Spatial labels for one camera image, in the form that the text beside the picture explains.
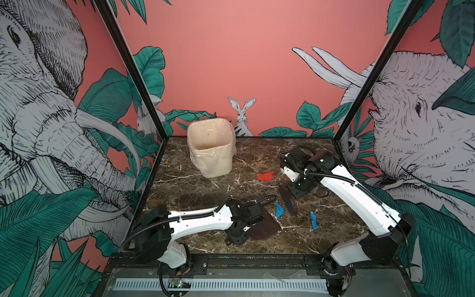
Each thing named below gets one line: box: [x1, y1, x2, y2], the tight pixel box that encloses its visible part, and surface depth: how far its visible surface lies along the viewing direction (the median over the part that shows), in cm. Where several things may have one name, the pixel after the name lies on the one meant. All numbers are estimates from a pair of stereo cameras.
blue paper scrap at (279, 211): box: [273, 202, 284, 219], surface depth 91 cm
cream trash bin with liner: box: [187, 118, 237, 178], surface depth 94 cm
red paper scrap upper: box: [256, 171, 275, 182], surface depth 103 cm
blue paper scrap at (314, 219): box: [309, 210, 318, 231], surface depth 87 cm
